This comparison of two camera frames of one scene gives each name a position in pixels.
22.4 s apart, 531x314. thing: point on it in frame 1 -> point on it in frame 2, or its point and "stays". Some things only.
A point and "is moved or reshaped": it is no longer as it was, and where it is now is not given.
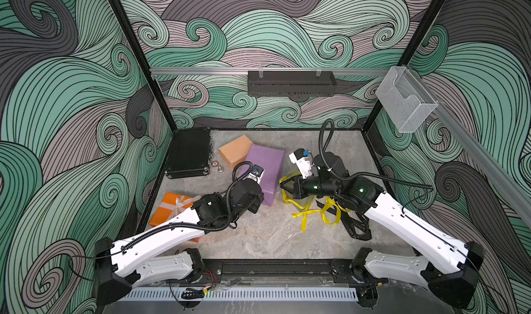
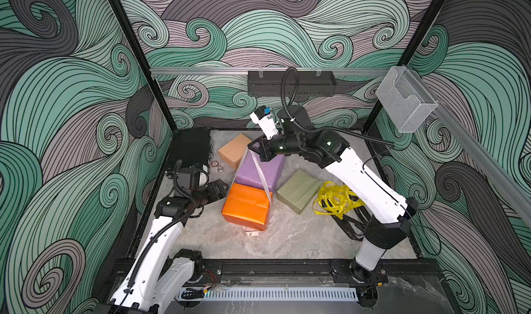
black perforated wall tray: x=292 y=83 stays
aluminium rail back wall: x=272 y=70 stays
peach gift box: x=236 y=151 stays
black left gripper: x=255 y=201 -> x=220 y=193
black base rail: x=263 y=272 stays
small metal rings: x=215 y=164 stays
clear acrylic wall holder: x=407 y=103 stays
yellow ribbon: x=290 y=201 -> x=337 y=199
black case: x=190 y=153 stays
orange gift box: x=171 y=205 is moved or reshaped
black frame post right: x=416 y=42 stays
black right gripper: x=297 y=190 -> x=265 y=150
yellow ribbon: x=331 y=212 is moved or reshaped
